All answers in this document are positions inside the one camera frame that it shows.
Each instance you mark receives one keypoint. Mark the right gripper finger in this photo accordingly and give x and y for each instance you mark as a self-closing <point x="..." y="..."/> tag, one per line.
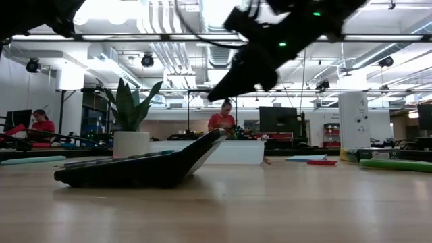
<point x="233" y="86"/>

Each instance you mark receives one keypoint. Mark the blue sticky notepad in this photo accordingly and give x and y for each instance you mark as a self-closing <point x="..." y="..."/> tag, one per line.
<point x="305" y="157"/>

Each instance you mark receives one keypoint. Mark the orange red eraser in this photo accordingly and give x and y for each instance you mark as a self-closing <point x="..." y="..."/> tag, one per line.
<point x="321" y="162"/>

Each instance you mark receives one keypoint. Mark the green marker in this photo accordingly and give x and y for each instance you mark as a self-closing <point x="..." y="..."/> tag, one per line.
<point x="395" y="165"/>

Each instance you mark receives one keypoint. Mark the teal marker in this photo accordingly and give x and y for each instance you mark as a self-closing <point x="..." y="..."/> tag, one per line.
<point x="32" y="160"/>

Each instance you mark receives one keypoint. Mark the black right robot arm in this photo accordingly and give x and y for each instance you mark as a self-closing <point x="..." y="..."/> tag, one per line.
<point x="324" y="13"/>

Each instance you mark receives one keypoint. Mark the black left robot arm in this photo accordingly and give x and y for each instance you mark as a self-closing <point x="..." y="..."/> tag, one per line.
<point x="30" y="13"/>

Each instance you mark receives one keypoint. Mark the person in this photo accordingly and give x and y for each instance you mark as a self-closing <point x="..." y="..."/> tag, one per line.
<point x="43" y="123"/>
<point x="221" y="119"/>

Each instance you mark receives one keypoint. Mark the black computer monitor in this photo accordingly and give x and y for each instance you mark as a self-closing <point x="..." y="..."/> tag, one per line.
<point x="278" y="119"/>
<point x="17" y="119"/>

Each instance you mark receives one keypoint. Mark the clear plastic storage box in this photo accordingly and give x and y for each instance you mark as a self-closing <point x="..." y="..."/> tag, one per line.
<point x="236" y="152"/>

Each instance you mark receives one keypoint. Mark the black ceiling spotlight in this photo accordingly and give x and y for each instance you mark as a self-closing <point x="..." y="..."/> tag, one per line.
<point x="32" y="65"/>
<point x="147" y="60"/>
<point x="386" y="61"/>

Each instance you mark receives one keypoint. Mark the green snake plant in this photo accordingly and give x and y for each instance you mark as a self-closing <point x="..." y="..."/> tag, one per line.
<point x="130" y="108"/>

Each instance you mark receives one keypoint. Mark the red drawer rack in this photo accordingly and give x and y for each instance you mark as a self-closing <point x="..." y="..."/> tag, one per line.
<point x="331" y="135"/>

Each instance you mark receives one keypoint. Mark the white pillar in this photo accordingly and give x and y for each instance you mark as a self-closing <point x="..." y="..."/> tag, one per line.
<point x="354" y="121"/>

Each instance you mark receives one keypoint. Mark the white plant pot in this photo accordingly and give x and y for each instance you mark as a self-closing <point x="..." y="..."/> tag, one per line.
<point x="131" y="143"/>

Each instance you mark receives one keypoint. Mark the black desk calculator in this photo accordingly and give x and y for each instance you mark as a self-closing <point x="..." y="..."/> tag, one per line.
<point x="141" y="168"/>

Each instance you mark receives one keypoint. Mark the green yellow crayon box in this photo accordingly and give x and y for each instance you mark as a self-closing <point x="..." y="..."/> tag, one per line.
<point x="369" y="154"/>

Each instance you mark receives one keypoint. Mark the black overhead frame bar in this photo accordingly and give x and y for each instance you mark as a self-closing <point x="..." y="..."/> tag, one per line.
<point x="135" y="37"/>

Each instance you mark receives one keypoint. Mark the black aluminium table frame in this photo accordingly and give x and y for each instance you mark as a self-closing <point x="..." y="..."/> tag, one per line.
<point x="415" y="153"/>

